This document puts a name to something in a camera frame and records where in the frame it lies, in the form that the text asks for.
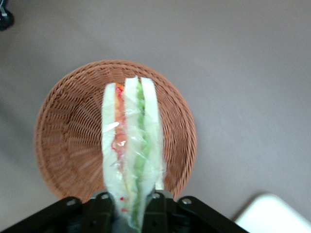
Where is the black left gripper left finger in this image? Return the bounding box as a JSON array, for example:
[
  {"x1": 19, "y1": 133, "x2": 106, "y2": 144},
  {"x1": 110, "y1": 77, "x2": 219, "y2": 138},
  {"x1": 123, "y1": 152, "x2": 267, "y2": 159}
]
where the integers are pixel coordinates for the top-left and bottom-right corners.
[{"x1": 82, "y1": 191, "x2": 116, "y2": 233}]

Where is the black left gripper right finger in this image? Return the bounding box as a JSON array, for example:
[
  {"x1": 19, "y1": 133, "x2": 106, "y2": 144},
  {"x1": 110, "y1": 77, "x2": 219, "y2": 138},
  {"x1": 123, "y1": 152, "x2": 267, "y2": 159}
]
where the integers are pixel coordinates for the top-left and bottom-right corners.
[{"x1": 143, "y1": 190, "x2": 180, "y2": 233}]

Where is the black stand foot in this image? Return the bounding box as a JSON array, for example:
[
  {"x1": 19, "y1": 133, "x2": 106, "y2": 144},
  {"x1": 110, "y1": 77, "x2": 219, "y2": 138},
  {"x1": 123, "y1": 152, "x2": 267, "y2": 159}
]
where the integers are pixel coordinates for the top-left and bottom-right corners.
[{"x1": 0, "y1": 0, "x2": 15, "y2": 32}]

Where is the cream plastic tray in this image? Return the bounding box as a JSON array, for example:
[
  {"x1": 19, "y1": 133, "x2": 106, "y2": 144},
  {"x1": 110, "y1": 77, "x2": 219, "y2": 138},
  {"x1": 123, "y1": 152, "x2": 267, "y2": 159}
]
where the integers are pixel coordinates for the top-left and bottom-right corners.
[{"x1": 233, "y1": 193, "x2": 311, "y2": 233}]

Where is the brown wicker basket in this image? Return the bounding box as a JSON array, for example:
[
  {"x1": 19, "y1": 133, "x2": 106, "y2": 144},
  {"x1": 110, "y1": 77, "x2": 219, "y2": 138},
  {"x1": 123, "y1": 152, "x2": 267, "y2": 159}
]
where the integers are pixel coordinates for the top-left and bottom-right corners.
[{"x1": 34, "y1": 59, "x2": 197, "y2": 203}]

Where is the plastic sandwich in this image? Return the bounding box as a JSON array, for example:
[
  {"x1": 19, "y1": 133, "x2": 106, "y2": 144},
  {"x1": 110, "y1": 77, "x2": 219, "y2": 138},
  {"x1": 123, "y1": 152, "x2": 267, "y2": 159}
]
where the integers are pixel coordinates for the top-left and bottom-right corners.
[{"x1": 101, "y1": 76, "x2": 166, "y2": 230}]

